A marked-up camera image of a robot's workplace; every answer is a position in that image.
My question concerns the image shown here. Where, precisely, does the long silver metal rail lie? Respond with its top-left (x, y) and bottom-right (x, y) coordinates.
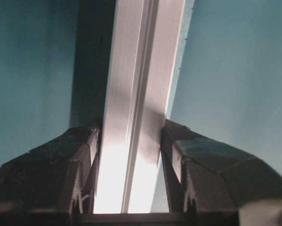
top-left (94, 0), bottom-right (186, 214)

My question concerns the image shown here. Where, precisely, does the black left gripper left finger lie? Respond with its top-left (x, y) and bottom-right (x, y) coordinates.
top-left (0, 118), bottom-right (102, 215)

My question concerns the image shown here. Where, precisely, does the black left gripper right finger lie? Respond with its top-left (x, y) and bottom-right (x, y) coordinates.
top-left (161, 120), bottom-right (282, 213)

